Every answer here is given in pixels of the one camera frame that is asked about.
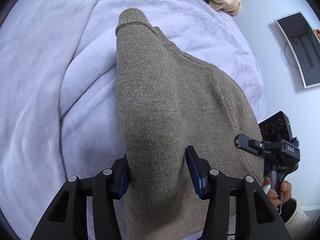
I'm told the person's right hand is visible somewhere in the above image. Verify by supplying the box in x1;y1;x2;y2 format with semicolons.
262;177;293;212

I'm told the white curved monitor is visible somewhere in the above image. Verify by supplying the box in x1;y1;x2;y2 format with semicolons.
274;11;320;89

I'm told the black monitor cable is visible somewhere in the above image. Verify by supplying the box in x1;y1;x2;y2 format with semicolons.
283;41;299;68

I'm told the person's right forearm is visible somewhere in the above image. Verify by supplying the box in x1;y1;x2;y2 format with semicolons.
280;198;320;240

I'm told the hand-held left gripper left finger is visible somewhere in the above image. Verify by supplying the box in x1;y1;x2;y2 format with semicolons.
30;154;130;240

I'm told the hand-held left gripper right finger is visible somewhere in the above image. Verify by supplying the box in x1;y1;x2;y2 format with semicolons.
185;145;293;240

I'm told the olive brown knit sweater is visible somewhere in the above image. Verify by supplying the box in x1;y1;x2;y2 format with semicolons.
115;8;265;240

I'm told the lavender plush blanket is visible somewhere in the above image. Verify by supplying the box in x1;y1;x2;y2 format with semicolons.
0;0;266;240

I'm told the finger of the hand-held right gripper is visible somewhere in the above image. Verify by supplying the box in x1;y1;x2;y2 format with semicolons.
235;133;266;155

